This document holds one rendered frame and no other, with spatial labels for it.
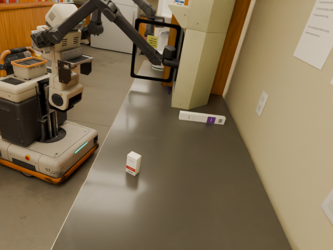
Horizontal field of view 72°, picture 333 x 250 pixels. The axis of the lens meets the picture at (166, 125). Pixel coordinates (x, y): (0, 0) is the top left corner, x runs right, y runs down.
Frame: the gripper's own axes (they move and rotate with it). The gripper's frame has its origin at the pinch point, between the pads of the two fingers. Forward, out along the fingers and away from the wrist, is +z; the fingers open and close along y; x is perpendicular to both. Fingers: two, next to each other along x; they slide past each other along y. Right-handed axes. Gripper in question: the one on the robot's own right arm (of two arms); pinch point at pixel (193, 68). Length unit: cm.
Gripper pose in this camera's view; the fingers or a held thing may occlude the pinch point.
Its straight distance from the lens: 153.7
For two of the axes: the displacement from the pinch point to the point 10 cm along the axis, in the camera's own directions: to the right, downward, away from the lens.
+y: 0.2, -5.1, 8.6
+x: -2.4, 8.3, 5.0
